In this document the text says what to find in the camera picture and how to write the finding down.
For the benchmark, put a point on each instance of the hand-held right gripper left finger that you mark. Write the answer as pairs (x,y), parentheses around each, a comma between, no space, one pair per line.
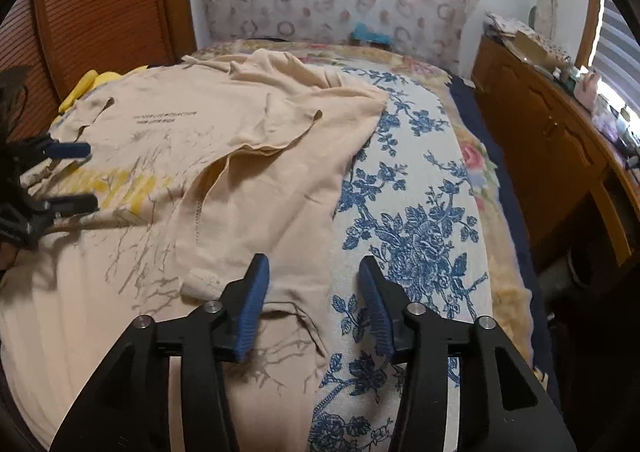
(253,309)

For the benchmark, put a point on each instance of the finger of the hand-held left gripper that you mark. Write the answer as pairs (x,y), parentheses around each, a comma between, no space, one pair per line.
(75,204)
(70,150)

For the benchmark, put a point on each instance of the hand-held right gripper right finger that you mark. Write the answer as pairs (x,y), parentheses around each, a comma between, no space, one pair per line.
(376,309)

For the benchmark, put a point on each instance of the beige printed t-shirt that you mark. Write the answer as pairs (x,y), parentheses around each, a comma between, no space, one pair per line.
(250,132)

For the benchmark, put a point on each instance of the yellow plush toy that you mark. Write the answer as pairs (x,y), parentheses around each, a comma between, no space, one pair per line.
(85,87)

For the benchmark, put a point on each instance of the blue floral white bed sheet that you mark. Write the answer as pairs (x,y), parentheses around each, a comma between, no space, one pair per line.
(415,232)

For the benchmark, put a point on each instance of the navy mattress sheet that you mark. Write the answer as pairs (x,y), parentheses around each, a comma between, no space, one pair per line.
(505,182)

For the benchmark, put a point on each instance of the wooden dresser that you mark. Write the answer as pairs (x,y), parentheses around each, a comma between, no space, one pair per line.
(545,142)

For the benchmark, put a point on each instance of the small blue item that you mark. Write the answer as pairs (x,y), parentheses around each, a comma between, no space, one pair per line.
(371,35)

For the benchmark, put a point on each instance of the cardboard box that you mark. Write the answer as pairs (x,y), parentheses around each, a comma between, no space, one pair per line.
(537,50)

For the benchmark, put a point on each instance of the pink container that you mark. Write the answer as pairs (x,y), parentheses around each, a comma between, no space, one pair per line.
(589,87)

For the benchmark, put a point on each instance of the pile of papers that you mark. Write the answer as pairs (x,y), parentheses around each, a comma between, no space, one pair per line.
(502,25)

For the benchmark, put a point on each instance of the window blinds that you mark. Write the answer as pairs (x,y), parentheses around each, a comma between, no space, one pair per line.
(617,47)

